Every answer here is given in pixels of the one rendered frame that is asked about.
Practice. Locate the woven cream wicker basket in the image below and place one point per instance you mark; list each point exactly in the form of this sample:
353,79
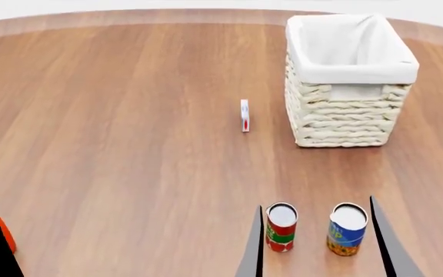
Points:
344,121

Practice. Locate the orange box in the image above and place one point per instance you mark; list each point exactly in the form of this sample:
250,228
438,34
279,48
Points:
8,235

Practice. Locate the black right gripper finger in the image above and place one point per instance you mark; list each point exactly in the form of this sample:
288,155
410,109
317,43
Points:
388,254
255,254

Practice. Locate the blue alphabet soup can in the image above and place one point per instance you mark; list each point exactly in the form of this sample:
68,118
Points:
345,233

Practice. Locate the small white cream cheese box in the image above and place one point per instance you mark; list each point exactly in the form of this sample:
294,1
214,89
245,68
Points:
245,116

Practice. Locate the white cloth basket liner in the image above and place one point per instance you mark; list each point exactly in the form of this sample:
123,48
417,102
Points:
321,43

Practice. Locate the red green tomato sauce can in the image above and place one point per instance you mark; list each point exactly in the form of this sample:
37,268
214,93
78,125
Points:
281,231

